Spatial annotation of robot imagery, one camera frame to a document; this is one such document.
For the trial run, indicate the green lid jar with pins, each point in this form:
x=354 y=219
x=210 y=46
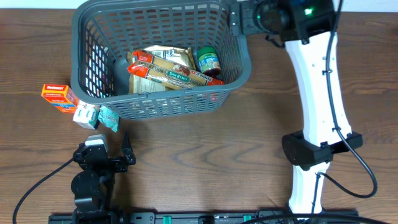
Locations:
x=208 y=61

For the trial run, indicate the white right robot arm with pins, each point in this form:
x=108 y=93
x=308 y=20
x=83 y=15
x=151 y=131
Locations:
x=307 y=31

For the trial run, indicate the San Remo spaghetti packet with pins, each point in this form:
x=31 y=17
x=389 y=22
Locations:
x=174 y=74

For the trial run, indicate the grey plastic basket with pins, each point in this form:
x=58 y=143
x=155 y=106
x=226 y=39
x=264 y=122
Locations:
x=103 y=32

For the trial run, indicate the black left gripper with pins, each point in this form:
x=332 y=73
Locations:
x=122 y=165

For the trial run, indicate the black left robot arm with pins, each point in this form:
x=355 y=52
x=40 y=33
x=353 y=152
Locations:
x=93 y=187

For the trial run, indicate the Kleenex tissue multipack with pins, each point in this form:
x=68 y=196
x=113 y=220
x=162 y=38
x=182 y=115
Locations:
x=86 y=115

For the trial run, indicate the brown gold snack bag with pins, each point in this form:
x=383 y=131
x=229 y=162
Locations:
x=179 y=55

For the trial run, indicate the green wet wipes packet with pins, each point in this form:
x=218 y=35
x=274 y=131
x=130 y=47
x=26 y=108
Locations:
x=108 y=118

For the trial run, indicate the orange Redoxon box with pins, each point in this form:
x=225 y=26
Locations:
x=60 y=96

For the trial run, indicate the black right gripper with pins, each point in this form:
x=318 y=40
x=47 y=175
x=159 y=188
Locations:
x=237 y=17

